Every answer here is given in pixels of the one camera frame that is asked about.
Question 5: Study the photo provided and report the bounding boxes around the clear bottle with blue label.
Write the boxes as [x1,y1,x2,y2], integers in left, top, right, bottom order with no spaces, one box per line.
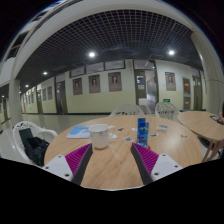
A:
[136,117,150,148]

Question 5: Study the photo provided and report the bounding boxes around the red notice board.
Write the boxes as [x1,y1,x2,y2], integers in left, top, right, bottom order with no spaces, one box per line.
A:
[182,77,192,95]

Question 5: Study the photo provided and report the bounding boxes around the round wooden table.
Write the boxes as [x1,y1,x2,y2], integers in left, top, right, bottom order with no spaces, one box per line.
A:
[177,110,224,163]

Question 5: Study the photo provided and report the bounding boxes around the framed wall portraits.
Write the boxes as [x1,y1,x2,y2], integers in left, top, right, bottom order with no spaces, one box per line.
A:
[23,71,178,106]

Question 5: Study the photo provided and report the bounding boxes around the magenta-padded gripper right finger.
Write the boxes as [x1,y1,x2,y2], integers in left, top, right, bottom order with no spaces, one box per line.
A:
[130,142,184,186]

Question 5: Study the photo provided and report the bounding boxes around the blue and white booklet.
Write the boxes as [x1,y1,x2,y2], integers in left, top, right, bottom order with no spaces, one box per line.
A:
[65,125,92,140]

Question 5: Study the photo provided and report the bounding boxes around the ceiling lights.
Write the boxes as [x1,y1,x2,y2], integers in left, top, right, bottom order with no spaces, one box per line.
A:
[24,49,177,89]

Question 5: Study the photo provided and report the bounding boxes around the open green door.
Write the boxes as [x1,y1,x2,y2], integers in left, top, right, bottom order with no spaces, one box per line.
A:
[133,68,158,108]

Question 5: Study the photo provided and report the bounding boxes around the small card pack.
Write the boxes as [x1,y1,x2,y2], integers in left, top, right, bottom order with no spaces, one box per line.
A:
[156,124,170,132]

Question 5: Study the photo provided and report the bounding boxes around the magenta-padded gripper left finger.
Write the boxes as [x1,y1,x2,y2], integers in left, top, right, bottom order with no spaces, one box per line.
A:
[42,143,94,186]

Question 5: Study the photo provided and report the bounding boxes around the white cup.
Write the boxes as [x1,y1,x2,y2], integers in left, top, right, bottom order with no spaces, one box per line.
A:
[88,123,116,150]

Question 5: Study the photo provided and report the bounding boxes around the black bag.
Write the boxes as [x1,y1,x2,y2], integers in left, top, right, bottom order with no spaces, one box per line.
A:
[18,127,51,167]

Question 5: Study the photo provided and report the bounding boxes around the white plastic chair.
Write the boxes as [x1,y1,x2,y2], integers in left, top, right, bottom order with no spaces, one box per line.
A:
[109,103,145,117]
[154,101,181,122]
[12,120,59,167]

